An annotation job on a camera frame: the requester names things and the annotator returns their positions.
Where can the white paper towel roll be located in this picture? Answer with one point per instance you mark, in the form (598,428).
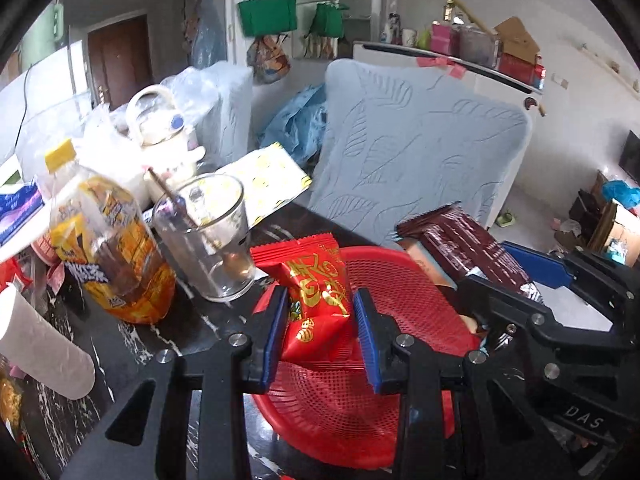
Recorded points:
(40,345)

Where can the red gold snack packet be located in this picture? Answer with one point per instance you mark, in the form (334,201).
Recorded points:
(310,280)

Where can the black television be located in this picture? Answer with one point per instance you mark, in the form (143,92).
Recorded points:
(631,157)

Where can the wooden wall shelf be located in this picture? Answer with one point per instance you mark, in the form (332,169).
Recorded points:
(607,65)

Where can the green slipper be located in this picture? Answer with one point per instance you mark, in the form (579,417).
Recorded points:
(505,220)

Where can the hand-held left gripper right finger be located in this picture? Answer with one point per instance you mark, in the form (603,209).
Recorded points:
(369,347)

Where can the clear zip bag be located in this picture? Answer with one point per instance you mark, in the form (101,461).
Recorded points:
(107,132)

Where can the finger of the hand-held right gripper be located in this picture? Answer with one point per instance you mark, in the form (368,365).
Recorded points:
(537,262)
(500,302)

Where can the pink white paper bowl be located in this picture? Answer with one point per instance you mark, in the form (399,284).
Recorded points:
(47,250)

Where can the white mug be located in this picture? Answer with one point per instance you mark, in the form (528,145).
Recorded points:
(409,37)

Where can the large green tote bag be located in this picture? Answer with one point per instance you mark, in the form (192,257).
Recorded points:
(267,12)

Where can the steel pot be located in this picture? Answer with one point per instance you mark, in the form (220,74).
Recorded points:
(477,45)

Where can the pink box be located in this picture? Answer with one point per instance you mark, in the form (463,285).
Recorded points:
(441,37)

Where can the open cardboard box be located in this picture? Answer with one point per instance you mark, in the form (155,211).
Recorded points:
(517,37)

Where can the smiley print paper bag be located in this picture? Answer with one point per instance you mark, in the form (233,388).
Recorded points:
(270,180)

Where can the white cartoon kettle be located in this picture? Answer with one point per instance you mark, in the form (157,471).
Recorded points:
(165,155)

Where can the chair with leaf pattern cover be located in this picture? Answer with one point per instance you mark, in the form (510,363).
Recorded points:
(232,110)
(415,150)

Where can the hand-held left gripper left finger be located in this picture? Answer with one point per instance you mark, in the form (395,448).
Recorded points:
(272,345)

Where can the white cabinet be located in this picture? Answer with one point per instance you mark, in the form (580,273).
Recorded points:
(517,97)

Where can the red plastic packet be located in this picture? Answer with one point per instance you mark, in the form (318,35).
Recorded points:
(12,272)

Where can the clear plastic bag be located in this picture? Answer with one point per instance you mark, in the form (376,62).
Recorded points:
(190,90)

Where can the small green tote bag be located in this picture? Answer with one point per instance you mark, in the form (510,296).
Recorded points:
(327,20)

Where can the tall glass bottle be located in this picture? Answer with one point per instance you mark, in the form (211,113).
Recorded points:
(392,27)

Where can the red plastic mesh basket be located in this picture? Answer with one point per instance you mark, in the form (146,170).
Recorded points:
(325,410)

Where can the white refrigerator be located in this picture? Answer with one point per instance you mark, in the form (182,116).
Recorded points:
(50,85)

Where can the white green carton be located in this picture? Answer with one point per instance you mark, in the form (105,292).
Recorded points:
(10,172)

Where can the red box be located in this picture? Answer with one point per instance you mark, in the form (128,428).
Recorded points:
(517,70)

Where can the brown door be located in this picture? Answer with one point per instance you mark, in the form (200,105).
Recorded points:
(120,60)

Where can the cardboard box with clutter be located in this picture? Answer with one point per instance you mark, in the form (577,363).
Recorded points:
(617,232)

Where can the colourful printed hanging bag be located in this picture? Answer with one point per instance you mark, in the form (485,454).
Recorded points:
(270,62)

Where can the blue tissue pack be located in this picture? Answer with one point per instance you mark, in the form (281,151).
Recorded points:
(17,210)

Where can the clear glass cup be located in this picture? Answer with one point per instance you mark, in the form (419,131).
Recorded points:
(220,270)

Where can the bright blue plastic bag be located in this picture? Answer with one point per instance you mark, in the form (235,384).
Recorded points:
(622,194)

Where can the white wall socket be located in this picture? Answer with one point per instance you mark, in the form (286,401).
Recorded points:
(560,81)

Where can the red soda bottle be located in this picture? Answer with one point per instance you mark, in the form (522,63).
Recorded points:
(538,75)

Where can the dark brown snack packet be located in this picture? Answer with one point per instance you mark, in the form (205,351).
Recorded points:
(460,245)

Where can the beige snack packet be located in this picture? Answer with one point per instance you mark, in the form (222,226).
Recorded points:
(425,262)

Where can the pink ribbon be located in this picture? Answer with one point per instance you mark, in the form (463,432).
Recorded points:
(440,62)

